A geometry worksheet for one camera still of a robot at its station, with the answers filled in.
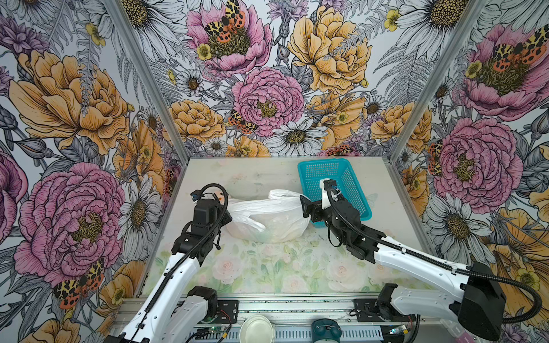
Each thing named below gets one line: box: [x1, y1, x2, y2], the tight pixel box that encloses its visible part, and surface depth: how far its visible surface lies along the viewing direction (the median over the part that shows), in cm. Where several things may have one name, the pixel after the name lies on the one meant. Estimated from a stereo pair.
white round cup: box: [238, 314, 275, 343], surface depth 71 cm
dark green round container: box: [311, 317, 343, 343], surface depth 65 cm
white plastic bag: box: [225, 189, 312, 243], surface depth 84 cm
